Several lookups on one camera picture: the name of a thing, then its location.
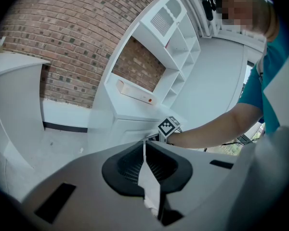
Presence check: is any person's head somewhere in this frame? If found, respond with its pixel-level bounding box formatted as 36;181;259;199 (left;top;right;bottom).
214;0;280;42

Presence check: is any white drawer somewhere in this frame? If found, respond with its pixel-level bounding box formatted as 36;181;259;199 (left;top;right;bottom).
113;117;161;142

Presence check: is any person in teal shirt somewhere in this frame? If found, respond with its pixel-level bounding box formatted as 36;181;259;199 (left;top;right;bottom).
236;24;289;135

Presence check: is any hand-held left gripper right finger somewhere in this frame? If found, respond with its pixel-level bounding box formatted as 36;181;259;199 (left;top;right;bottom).
145;140;239;226

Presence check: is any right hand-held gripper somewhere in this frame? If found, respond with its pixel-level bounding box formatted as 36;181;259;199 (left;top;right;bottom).
146;115;182;143

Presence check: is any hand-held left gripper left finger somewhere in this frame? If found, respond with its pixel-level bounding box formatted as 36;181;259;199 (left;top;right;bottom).
21;140;159;231

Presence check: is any white desk with hutch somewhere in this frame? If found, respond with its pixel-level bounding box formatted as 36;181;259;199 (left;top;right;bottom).
87;0;203;154

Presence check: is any plain white side desk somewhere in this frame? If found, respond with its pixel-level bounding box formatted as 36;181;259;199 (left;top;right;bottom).
0;50;51;168

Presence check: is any person's right forearm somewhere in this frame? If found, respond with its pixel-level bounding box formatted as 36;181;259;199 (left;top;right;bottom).
167;102;265;150

